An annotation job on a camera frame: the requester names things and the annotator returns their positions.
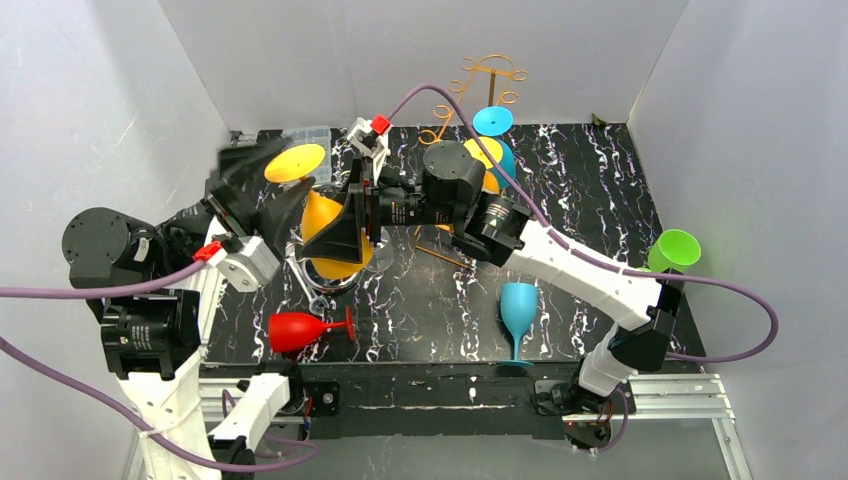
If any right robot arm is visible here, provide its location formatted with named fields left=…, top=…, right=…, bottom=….
left=300, top=141, right=682, bottom=397

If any yellow plastic wine glass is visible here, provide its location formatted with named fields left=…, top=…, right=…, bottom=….
left=463, top=136, right=503, bottom=194

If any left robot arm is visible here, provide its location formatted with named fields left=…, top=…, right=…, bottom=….
left=61, top=139, right=312, bottom=479

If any red plastic goblet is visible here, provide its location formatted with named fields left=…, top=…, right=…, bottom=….
left=268, top=306, right=355, bottom=353

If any silver wire glass rack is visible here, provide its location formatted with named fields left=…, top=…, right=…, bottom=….
left=299, top=189, right=374, bottom=280

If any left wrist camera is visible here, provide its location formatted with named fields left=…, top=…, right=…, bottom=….
left=193, top=232, right=281, bottom=293

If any blue plastic goblet front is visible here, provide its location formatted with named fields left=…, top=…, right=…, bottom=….
left=499, top=282, right=538, bottom=367

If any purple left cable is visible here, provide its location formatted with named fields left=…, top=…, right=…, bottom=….
left=0, top=258, right=321, bottom=475

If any gold wire glass rack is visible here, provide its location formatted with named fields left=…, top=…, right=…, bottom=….
left=415, top=54, right=529, bottom=270

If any purple cable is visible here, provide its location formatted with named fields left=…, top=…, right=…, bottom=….
left=387, top=84, right=780, bottom=455
left=0, top=258, right=321, bottom=475

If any green plastic goblet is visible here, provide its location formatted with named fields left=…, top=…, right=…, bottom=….
left=641, top=229, right=702, bottom=273

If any clear cut glass goblet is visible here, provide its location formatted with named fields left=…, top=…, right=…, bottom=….
left=366, top=238, right=394, bottom=273

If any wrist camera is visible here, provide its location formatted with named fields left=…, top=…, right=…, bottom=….
left=346, top=115, right=391, bottom=180
left=193, top=232, right=281, bottom=293

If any silver wrench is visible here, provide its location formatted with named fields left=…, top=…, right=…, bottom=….
left=285, top=257, right=329, bottom=316

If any blue plastic goblet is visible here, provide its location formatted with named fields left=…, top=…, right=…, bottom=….
left=499, top=282, right=538, bottom=367
left=472, top=106, right=516, bottom=189

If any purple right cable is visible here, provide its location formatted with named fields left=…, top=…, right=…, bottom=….
left=387, top=84, right=780, bottom=455

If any clear plastic organizer box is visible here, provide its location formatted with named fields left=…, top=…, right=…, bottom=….
left=283, top=125, right=332, bottom=186

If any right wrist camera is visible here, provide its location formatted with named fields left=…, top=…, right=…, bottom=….
left=346, top=115, right=391, bottom=180

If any orange plastic goblet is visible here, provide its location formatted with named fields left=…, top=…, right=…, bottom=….
left=264, top=143, right=373, bottom=280

